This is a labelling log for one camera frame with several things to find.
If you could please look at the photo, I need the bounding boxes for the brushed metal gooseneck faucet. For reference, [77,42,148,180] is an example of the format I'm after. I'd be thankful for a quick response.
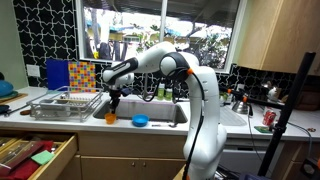
[142,73,150,100]

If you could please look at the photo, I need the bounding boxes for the metal wire dish rack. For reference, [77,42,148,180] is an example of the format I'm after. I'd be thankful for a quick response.
[28,85,104,123]

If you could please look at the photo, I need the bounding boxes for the red cloth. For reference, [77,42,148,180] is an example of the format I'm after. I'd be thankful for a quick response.
[0,140,55,180]

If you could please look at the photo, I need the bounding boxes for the wooden wall cabinet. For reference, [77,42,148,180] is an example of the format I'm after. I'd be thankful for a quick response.
[238,0,320,76]

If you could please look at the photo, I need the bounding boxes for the white wall outlet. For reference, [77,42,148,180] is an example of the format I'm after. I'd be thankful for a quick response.
[26,64,41,79]

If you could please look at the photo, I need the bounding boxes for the teal kettle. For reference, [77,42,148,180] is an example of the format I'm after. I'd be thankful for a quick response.
[0,71,15,100]

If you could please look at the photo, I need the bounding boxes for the multicoloured patterned cutting board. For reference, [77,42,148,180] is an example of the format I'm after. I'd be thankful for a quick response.
[68,61,97,94]

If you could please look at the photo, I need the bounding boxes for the stainless steel sink basin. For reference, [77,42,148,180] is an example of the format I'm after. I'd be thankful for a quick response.
[93,99,189,124]

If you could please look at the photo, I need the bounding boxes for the black mount arm orange joints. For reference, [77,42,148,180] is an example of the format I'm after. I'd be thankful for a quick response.
[218,84,284,111]

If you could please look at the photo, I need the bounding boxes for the wooden board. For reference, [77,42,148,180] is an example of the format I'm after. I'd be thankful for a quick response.
[0,93,29,105]

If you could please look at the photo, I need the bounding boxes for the green coaster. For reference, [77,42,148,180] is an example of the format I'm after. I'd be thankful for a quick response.
[253,125,274,134]

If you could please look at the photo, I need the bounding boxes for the open wooden drawer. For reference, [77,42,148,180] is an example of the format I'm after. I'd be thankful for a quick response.
[0,131,79,180]

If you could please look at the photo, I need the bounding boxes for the metal spoon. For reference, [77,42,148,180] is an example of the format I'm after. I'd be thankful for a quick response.
[151,122,179,129]

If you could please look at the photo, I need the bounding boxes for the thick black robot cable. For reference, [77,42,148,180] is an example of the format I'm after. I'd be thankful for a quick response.
[146,66,206,180]

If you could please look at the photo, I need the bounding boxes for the green sponge cloth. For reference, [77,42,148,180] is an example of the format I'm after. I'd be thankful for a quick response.
[30,149,55,167]

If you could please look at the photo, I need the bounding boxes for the blue plastic bowl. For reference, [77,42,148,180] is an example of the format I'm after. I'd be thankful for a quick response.
[131,113,150,128]

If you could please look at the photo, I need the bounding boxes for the white dishwasher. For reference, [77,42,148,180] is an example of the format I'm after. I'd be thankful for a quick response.
[218,138,288,178]

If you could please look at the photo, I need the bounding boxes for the kitchen window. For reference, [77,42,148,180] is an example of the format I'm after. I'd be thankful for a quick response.
[74,0,248,74]

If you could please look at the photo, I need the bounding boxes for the black tripod pole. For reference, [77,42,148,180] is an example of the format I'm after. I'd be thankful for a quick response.
[257,51,317,178]

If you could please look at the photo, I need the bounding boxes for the dark brown cutlery box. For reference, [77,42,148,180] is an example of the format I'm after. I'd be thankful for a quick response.
[0,141,44,175]

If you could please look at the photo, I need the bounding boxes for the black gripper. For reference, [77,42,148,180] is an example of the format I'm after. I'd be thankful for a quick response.
[108,87,123,115]

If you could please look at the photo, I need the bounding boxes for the red soda can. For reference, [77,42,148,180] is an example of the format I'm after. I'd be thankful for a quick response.
[262,107,278,127]

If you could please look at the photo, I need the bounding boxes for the wooden base cabinet with doors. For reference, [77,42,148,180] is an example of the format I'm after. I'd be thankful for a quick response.
[56,131,193,180]

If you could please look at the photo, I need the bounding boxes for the shiny metal kettle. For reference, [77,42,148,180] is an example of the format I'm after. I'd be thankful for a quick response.
[231,99,251,115]

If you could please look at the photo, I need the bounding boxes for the small green plant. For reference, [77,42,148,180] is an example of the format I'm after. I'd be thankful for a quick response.
[219,91,230,103]

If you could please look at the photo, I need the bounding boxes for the blue cutting board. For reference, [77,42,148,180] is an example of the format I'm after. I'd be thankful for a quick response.
[45,58,70,91]

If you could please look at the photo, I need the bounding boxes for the small orange plastic bowl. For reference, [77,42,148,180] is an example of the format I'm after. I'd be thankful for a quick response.
[104,112,118,125]

